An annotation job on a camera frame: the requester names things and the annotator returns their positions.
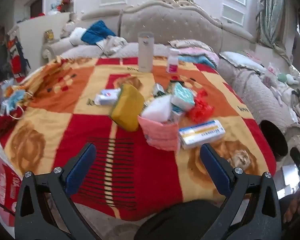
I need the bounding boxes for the small white pink-label bottle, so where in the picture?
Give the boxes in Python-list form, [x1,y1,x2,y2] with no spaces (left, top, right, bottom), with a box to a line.
[166,48,181,74]

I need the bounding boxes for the teal tissue pack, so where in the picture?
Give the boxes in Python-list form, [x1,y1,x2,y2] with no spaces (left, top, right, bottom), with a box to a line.
[170,81,196,111]

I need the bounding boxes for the white cabinet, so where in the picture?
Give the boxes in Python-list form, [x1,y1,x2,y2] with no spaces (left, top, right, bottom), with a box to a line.
[16,12,74,64]

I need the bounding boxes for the pink packets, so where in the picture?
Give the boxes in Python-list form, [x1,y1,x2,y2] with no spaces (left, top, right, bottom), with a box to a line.
[244,51,263,63]

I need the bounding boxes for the white blue striped carton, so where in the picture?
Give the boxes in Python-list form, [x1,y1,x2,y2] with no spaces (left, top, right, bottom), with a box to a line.
[169,103,186,123]

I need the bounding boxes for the black cable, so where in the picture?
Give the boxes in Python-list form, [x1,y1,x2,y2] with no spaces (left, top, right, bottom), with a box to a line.
[0,200,17,217]

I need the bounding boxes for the blue face masks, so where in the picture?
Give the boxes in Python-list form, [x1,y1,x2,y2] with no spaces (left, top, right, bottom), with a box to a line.
[0,88,33,119]

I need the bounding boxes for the clear red-print plastic bag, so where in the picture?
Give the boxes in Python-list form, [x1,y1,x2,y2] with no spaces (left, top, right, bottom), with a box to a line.
[264,63,278,81]

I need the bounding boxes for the blue cloth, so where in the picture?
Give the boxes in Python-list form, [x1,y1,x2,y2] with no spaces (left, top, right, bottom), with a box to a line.
[81,20,116,46]

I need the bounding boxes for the grey green curtain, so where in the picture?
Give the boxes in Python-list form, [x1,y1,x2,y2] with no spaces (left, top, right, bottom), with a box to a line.
[256,0,292,64]

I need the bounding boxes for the red printed box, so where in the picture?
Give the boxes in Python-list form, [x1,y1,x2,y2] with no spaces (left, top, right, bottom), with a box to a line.
[0,154,24,233]

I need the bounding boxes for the green plush toy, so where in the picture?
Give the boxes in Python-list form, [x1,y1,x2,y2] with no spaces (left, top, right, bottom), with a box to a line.
[277,72,300,86]

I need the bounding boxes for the red orange printed blanket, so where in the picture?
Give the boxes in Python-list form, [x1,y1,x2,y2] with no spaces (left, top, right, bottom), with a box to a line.
[0,56,277,222]

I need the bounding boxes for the white wipes packet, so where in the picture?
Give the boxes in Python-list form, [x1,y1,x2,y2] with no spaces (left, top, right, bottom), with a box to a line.
[94,87,122,106]

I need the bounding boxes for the tall white bottle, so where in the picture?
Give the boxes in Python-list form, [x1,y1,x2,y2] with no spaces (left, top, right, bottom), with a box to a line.
[137,31,153,73]

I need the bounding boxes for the beige quilted sofa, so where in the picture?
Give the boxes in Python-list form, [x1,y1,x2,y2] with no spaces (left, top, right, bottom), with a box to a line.
[218,51,300,145]

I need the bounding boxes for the red plastic bag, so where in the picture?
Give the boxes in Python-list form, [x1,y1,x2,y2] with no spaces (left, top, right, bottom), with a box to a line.
[188,88,215,123]

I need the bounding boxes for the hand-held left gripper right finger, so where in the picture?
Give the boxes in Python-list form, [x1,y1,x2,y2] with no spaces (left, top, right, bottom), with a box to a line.
[199,143,282,240]

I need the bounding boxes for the yellow pouch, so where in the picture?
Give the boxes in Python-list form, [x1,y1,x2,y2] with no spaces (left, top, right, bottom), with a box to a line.
[109,83,146,132]

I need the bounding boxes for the folded pink blue towels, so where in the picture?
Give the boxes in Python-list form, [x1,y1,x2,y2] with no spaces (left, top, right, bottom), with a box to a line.
[168,39,220,68]

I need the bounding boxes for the pink packet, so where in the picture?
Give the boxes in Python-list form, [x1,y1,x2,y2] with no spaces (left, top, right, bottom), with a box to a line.
[137,114,180,152]

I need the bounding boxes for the white pillow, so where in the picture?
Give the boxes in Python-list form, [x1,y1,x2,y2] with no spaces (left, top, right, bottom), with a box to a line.
[219,51,266,73]

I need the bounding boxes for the hanging colourful clothes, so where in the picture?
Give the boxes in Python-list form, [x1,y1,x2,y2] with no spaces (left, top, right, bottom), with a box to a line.
[0,26,32,83]

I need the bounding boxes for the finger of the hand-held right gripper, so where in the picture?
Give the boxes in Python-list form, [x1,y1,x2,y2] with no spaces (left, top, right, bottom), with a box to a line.
[289,147,300,173]

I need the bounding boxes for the beige tufted sofa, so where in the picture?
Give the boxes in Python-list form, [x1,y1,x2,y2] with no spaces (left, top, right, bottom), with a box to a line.
[41,0,255,63]

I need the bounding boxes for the white blue yellow medicine box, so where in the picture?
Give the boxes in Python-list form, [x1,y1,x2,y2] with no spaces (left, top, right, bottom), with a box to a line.
[178,119,226,150]

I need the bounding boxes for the black round trash bin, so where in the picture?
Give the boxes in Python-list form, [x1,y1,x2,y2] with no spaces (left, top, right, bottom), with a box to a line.
[261,119,288,162]

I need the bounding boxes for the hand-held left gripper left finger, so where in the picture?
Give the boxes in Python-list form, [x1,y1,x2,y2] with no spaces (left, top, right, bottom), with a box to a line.
[14,142,97,240]

